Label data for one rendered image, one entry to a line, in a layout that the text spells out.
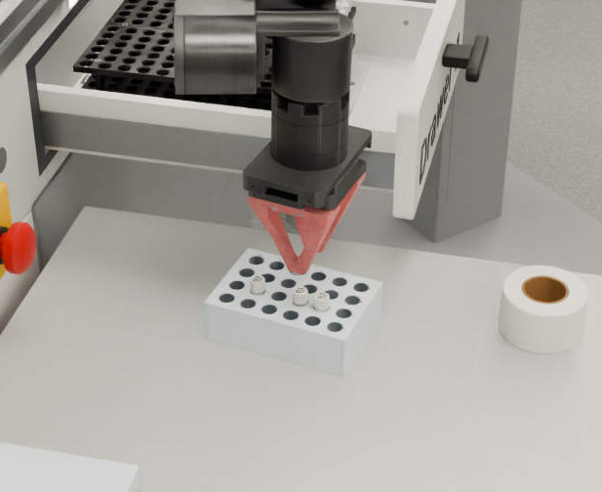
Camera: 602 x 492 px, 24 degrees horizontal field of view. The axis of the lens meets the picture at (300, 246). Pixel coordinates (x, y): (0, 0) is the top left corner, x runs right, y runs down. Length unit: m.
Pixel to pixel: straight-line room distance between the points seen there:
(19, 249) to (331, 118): 0.25
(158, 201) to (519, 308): 0.61
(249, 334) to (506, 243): 1.45
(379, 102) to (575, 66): 1.92
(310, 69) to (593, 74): 2.26
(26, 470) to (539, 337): 0.42
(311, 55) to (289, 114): 0.05
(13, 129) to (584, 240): 1.55
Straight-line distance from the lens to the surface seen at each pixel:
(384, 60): 1.43
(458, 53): 1.28
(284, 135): 1.03
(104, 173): 1.46
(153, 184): 1.62
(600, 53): 3.32
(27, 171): 1.27
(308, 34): 1.00
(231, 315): 1.15
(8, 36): 1.21
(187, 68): 0.99
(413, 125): 1.16
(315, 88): 1.00
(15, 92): 1.22
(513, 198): 2.69
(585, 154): 2.93
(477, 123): 2.47
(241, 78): 1.00
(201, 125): 1.23
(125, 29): 1.35
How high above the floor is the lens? 1.50
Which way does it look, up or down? 35 degrees down
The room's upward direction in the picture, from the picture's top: straight up
